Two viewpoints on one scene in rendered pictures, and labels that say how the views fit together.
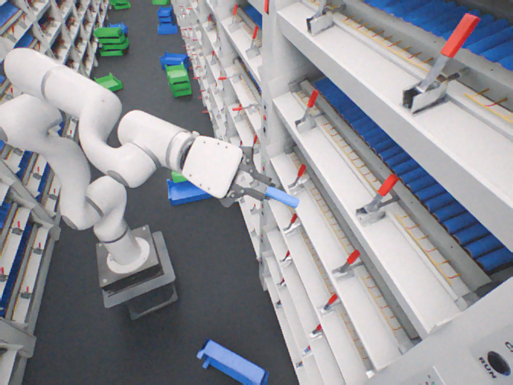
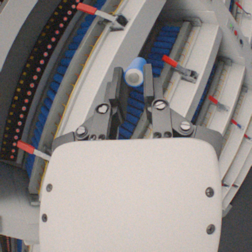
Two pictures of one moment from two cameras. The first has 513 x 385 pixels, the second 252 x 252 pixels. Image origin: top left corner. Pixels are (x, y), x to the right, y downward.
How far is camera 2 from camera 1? 0.46 m
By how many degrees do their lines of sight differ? 53
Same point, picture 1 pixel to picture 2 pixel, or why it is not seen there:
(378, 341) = (206, 34)
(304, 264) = not seen: hidden behind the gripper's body
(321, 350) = (243, 117)
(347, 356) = (233, 79)
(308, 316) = (234, 140)
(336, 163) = (84, 90)
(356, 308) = (202, 53)
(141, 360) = not seen: outside the picture
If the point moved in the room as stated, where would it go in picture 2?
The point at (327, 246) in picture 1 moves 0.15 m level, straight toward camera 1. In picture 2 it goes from (178, 104) to (230, 66)
